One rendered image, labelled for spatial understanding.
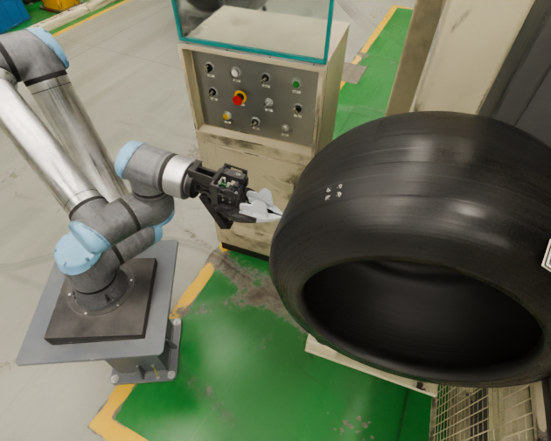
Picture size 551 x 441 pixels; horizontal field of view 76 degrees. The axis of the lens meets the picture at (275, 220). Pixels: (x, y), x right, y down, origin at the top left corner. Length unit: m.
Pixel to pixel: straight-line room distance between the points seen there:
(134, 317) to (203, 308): 0.73
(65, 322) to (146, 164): 0.82
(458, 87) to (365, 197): 0.39
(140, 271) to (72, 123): 0.60
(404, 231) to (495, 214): 0.11
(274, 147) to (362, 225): 1.01
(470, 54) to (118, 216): 0.79
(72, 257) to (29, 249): 1.47
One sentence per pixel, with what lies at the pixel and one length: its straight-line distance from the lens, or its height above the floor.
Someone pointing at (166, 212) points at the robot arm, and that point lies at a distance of 0.91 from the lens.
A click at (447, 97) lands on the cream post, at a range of 0.86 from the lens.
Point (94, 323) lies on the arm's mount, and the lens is 1.44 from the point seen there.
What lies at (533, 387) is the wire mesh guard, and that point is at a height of 1.00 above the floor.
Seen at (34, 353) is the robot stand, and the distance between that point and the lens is 1.54.
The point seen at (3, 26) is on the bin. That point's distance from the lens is 5.95.
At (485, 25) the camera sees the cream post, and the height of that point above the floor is 1.57.
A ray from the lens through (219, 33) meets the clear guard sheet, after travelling 1.39.
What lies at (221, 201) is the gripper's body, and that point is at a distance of 0.76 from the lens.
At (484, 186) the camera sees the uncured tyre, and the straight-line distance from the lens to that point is 0.56.
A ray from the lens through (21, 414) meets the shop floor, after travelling 2.20.
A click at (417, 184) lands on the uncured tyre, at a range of 0.54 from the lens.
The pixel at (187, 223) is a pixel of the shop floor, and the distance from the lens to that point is 2.45.
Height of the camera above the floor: 1.82
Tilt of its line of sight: 50 degrees down
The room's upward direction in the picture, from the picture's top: straight up
